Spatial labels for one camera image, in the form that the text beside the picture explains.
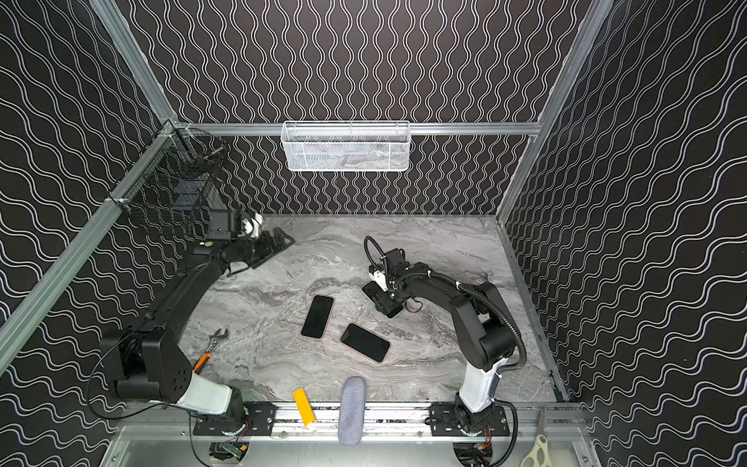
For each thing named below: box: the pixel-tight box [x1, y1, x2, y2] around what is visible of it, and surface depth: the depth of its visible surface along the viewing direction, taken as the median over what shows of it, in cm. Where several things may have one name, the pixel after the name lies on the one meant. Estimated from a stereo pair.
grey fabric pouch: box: [337, 376, 367, 446], surface depth 75 cm
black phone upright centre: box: [300, 294, 334, 339], surface depth 94 cm
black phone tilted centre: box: [340, 323, 391, 363], surface depth 90 cm
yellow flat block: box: [291, 387, 317, 428], surface depth 78 cm
